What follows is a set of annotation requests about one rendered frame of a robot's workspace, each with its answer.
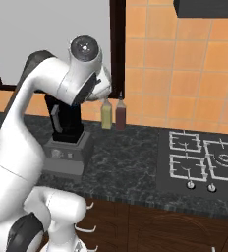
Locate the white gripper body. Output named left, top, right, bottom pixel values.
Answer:
left=85, top=65, right=113, bottom=102

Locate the black blender with grey base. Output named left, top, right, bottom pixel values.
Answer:
left=41, top=93, right=96, bottom=180

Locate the yellow-green sauce bottle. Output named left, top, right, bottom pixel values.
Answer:
left=100, top=97, right=113, bottom=131

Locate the dark red sauce bottle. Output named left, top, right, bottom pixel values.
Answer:
left=115, top=92, right=127, bottom=131

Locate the dark-framed window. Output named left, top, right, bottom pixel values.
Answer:
left=0, top=0, right=127, bottom=99

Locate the black gas hob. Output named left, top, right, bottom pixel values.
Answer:
left=156, top=128, right=228, bottom=202

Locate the dark wood drawer front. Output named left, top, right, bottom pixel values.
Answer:
left=84, top=197, right=130, bottom=221
left=74, top=218, right=130, bottom=245

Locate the dark range hood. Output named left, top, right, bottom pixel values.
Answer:
left=172, top=0, right=228, bottom=20

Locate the dark wood cupboard door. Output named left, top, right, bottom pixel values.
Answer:
left=128, top=205, right=228, bottom=252

